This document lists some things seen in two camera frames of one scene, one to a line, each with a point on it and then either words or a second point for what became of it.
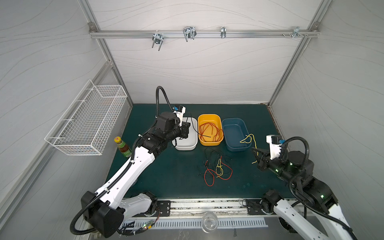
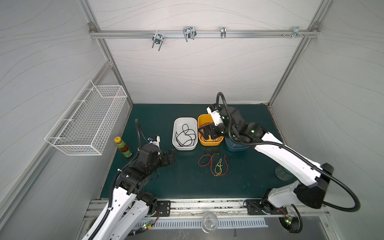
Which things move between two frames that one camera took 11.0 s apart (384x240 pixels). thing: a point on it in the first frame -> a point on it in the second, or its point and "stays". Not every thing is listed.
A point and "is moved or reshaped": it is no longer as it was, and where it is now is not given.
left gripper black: x=183 y=129 -> x=165 y=161
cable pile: x=216 y=164 is moved or reshaped
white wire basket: x=86 y=125 stays
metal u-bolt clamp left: x=157 y=38 stays
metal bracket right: x=296 y=32 stays
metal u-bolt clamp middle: x=189 y=32 stays
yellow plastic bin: x=210 y=125 stays
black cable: x=198 y=133 -> x=186 y=137
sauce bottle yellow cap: x=122 y=147 stays
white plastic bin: x=190 y=143 stays
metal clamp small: x=223 y=32 stays
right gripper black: x=265 y=161 -> x=216 y=130
